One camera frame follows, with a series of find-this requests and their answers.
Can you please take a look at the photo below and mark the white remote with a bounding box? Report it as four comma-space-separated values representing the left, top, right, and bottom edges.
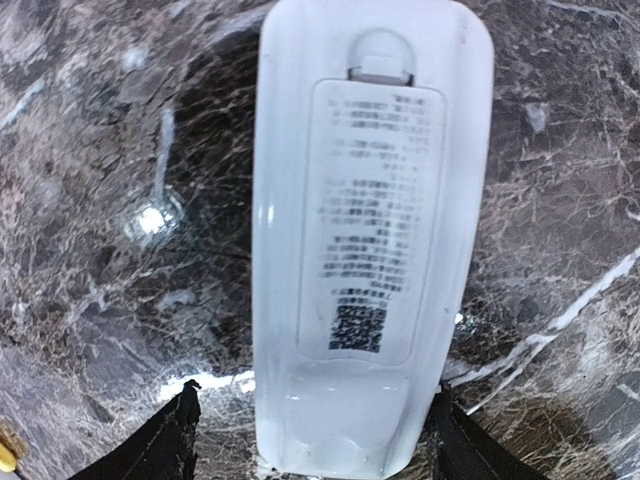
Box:
251, 1, 494, 479

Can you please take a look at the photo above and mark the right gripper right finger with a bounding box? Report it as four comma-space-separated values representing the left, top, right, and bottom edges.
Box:
433, 382, 546, 480

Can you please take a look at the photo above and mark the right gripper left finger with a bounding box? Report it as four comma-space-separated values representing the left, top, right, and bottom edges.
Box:
70, 379, 201, 480

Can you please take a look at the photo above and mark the yellow handled screwdriver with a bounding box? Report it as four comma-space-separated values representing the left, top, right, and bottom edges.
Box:
0, 419, 29, 474

